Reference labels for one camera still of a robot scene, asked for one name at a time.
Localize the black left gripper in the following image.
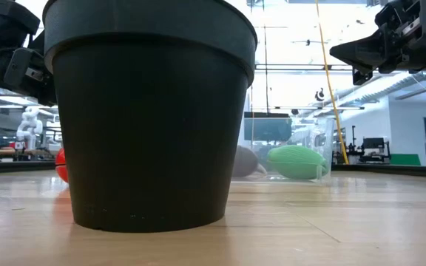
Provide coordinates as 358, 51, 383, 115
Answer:
4, 31, 57, 106

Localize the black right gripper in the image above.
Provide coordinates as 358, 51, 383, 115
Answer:
329, 0, 426, 86

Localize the red toy tomato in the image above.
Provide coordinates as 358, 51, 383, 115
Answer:
55, 147, 70, 184

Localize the green ribbed toy vegetable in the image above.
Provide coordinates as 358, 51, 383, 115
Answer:
266, 144, 329, 181

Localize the brown toy kiwi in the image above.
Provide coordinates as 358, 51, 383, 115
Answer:
231, 145, 268, 178

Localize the clear plastic tupperware container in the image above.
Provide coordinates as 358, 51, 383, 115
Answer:
231, 117, 336, 184

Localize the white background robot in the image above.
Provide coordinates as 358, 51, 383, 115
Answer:
15, 106, 44, 151

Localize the black background equipment stand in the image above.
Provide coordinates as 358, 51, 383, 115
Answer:
359, 136, 392, 164

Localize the green background panel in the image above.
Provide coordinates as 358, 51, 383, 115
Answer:
389, 153, 422, 166

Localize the dark background monitor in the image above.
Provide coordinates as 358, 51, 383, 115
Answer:
244, 112, 294, 142

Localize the green plant in black pot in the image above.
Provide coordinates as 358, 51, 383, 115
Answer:
42, 0, 258, 233

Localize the yellow cable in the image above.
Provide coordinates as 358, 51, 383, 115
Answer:
315, 0, 350, 166

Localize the black metal table frame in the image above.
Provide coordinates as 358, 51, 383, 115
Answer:
0, 161, 426, 179

